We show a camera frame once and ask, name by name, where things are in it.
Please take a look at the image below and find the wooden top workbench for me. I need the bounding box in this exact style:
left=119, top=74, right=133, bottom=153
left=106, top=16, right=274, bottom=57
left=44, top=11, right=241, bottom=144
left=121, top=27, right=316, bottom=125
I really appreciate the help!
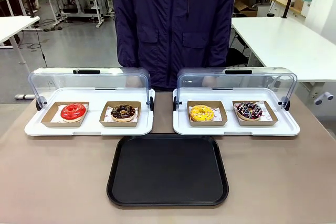
left=266, top=0, right=307, bottom=17

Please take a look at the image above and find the yellow glazed donut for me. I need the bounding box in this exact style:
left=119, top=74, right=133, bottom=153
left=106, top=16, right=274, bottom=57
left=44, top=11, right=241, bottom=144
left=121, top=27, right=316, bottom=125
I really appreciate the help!
left=190, top=104, right=215, bottom=122

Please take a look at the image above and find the white display case base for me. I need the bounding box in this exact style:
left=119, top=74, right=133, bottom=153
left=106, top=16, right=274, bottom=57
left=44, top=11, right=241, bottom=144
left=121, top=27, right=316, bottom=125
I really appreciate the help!
left=24, top=87, right=155, bottom=137
left=172, top=87, right=301, bottom=137

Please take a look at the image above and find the red glazed donut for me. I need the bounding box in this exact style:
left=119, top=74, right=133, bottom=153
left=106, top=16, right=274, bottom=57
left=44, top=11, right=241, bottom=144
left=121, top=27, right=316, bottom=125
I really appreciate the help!
left=60, top=103, right=87, bottom=123

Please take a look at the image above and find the person in navy jacket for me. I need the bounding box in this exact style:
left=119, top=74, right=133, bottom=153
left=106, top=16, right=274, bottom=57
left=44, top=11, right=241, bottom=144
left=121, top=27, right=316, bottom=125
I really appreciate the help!
left=109, top=0, right=236, bottom=92

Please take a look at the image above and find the flattened cardboard box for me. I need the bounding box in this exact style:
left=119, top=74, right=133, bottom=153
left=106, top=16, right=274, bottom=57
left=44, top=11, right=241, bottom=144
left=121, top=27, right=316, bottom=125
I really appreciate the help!
left=233, top=0, right=258, bottom=17

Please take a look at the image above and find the brown cardboard donut tray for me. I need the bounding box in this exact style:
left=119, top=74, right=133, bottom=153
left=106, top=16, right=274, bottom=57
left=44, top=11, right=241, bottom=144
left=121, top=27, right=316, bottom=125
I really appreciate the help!
left=186, top=100, right=228, bottom=127
left=232, top=100, right=279, bottom=126
left=40, top=101, right=90, bottom=128
left=99, top=101, right=142, bottom=127

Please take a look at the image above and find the large white table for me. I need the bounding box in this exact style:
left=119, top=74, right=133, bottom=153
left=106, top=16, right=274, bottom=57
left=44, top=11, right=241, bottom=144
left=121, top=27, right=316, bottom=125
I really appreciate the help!
left=230, top=17, right=336, bottom=83

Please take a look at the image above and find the chocolate donut with sprinkles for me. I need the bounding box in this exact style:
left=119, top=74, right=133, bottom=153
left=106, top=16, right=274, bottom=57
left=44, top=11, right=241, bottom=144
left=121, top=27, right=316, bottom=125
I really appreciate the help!
left=110, top=104, right=137, bottom=123

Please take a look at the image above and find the black office chair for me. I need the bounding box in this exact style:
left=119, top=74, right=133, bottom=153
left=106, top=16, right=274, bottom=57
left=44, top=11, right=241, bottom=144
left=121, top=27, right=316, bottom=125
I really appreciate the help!
left=225, top=47, right=249, bottom=68

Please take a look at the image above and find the clear dome lid black handle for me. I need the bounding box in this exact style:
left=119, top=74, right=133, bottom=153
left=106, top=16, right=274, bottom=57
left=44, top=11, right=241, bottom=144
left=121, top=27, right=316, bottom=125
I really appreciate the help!
left=28, top=67, right=155, bottom=111
left=173, top=67, right=298, bottom=111

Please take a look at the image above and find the white table foot caster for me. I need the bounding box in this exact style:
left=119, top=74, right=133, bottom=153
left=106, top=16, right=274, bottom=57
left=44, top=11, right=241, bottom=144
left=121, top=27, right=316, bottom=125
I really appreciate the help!
left=313, top=91, right=334, bottom=105

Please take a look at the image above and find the purple donut white drizzle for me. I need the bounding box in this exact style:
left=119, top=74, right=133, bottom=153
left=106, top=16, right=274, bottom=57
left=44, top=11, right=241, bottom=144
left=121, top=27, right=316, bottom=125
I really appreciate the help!
left=234, top=101, right=264, bottom=121

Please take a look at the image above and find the black plastic serving tray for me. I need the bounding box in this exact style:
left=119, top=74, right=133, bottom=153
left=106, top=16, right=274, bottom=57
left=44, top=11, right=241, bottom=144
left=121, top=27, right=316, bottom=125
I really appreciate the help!
left=106, top=133, right=229, bottom=207

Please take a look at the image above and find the small white table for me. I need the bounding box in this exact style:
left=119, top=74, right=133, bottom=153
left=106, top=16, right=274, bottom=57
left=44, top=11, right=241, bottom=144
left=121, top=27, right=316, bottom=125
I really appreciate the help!
left=0, top=16, right=40, bottom=72

